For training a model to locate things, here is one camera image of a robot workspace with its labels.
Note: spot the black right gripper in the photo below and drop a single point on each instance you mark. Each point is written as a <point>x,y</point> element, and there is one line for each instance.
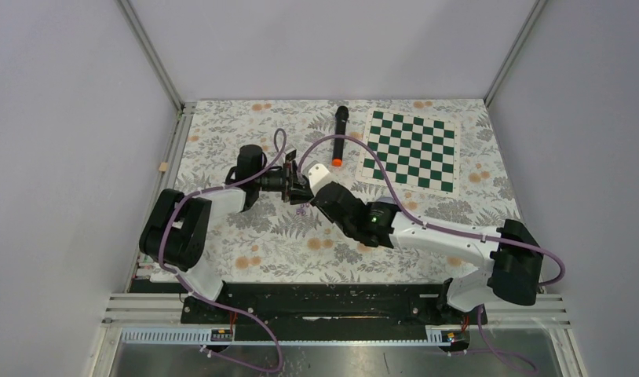
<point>315,204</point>

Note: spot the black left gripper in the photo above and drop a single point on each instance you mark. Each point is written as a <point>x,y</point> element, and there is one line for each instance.
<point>294,188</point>

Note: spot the purple clip earbuds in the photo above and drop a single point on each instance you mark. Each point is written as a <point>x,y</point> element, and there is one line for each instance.
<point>302,209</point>

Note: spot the silver computer mouse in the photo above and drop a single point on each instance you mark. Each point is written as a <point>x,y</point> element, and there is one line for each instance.
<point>386,199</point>

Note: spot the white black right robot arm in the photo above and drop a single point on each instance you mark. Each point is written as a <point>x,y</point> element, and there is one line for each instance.
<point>506,269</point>

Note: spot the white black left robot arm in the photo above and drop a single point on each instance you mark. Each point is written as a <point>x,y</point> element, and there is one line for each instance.
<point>175,233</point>

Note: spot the black microphone orange end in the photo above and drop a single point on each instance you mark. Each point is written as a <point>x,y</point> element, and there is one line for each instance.
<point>341,119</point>

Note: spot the green white chessboard mat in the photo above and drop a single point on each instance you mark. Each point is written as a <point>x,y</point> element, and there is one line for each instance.
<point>420,153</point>

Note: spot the floral tablecloth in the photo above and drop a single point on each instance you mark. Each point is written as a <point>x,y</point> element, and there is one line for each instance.
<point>271,243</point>

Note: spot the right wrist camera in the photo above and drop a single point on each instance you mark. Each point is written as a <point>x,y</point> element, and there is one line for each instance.
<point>318,176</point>

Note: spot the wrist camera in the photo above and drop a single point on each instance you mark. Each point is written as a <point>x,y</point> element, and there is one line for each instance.
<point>318,176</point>
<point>291,155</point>

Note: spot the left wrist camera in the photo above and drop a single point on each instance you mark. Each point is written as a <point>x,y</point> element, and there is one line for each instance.
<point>291,155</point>

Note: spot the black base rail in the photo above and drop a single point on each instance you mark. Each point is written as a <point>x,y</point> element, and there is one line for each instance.
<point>329,312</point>

